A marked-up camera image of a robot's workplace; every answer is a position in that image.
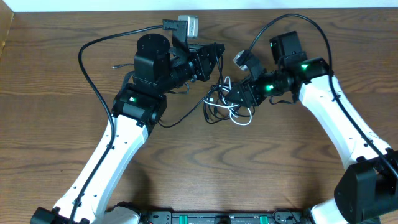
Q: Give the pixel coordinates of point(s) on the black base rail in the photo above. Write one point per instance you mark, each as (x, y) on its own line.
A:
(283, 216)

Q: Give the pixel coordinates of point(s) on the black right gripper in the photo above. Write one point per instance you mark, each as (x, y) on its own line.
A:
(248, 89)

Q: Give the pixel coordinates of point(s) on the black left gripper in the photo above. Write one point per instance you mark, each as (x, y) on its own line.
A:
(205, 61)

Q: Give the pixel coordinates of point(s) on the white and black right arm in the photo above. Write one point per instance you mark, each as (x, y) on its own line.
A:
(368, 187)

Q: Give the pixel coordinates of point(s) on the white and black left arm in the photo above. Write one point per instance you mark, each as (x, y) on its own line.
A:
(160, 66)

